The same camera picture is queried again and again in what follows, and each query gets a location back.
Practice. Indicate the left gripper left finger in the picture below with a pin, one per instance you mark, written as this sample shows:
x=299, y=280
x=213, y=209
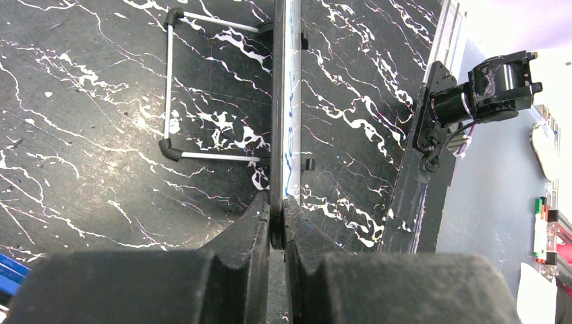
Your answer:
x=224, y=281

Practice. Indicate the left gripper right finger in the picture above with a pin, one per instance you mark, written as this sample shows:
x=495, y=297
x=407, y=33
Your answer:
x=328, y=284

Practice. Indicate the red green items on shelf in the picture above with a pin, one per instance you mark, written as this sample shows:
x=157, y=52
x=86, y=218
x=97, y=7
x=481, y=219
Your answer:
x=552, y=243

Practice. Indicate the black motor on bracket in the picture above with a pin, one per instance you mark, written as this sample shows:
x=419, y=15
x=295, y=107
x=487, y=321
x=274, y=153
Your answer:
x=497, y=89

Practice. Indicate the small black-framed whiteboard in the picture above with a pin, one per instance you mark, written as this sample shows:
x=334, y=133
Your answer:
x=286, y=162

